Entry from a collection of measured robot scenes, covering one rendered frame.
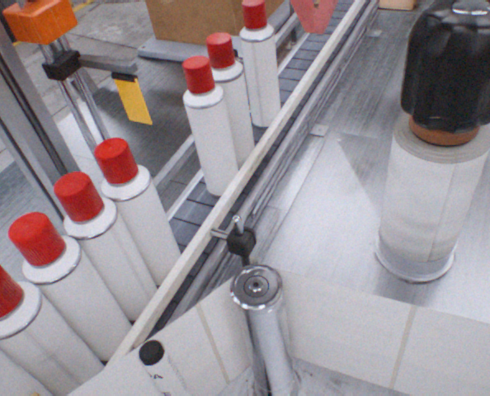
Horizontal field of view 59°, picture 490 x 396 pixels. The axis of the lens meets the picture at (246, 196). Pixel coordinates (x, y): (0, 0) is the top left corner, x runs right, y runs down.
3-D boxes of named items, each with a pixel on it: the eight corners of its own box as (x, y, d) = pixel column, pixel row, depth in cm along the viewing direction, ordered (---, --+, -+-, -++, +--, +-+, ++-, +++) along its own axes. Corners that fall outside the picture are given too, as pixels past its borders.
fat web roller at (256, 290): (289, 418, 42) (272, 322, 29) (246, 398, 44) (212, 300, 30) (305, 374, 45) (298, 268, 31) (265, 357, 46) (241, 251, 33)
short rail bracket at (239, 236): (253, 286, 58) (242, 229, 50) (234, 280, 60) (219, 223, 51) (263, 268, 60) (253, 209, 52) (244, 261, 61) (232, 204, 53)
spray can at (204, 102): (231, 202, 63) (204, 76, 48) (200, 193, 65) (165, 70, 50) (247, 178, 66) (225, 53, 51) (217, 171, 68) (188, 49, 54)
